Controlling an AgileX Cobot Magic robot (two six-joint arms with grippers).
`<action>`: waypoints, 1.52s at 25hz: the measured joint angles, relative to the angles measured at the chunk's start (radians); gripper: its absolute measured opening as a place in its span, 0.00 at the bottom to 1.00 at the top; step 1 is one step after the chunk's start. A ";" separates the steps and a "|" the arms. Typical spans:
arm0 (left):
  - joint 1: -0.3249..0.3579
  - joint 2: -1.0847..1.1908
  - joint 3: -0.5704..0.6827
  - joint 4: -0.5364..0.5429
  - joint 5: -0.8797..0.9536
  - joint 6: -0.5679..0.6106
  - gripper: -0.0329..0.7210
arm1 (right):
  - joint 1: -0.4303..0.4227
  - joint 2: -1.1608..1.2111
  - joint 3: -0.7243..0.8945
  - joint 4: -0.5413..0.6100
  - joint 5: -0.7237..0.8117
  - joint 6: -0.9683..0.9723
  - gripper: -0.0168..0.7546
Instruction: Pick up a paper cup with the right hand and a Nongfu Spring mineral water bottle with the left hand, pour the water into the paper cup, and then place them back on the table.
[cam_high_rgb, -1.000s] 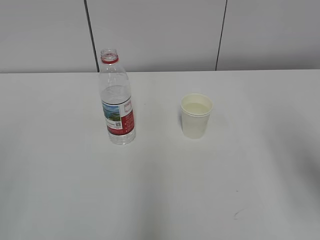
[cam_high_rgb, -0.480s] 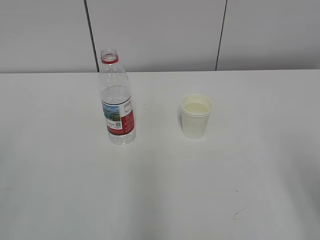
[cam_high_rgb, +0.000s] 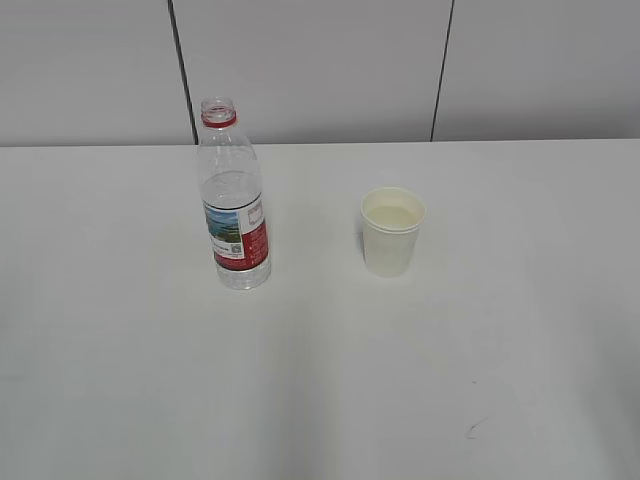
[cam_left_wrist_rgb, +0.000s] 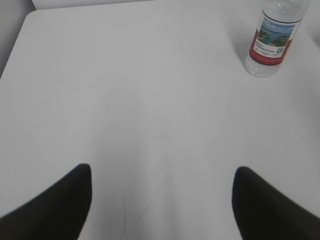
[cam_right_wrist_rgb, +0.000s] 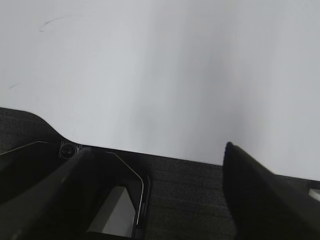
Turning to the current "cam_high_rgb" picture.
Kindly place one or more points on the white paper cup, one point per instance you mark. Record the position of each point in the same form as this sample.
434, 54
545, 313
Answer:
391, 219

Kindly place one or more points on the clear plastic water bottle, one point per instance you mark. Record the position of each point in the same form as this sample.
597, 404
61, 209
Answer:
230, 186

